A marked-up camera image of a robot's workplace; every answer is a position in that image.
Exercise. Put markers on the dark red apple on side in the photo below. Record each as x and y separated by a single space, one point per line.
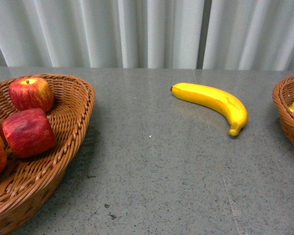
29 133

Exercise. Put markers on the red yellow apple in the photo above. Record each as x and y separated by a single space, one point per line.
31 92

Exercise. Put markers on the white pleated curtain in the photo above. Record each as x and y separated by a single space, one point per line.
175 34

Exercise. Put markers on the brown wicker basket right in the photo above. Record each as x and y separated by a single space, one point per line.
283 97

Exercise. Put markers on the brown wicker basket left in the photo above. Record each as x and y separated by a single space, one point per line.
26 184

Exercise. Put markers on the brown wicker basket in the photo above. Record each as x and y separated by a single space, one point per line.
26 184
283 97

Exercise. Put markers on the curved yellow banana far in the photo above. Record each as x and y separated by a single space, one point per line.
218 100

